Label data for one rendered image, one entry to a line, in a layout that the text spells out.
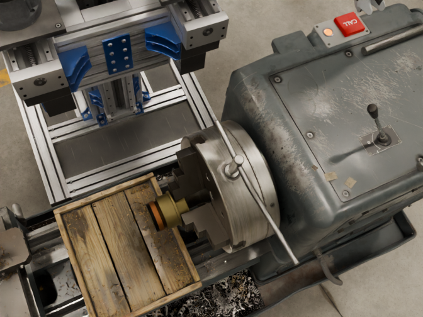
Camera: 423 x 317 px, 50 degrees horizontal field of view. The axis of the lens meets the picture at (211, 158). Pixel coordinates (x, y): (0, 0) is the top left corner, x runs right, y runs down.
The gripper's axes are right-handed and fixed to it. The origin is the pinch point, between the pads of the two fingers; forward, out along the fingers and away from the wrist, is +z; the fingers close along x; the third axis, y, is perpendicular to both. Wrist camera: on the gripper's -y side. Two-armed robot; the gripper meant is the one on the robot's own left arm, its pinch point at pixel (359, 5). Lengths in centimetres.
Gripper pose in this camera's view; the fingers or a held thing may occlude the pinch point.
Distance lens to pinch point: 123.1
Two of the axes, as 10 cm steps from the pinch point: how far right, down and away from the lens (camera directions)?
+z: -0.8, 4.0, 9.1
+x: 9.0, -3.5, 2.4
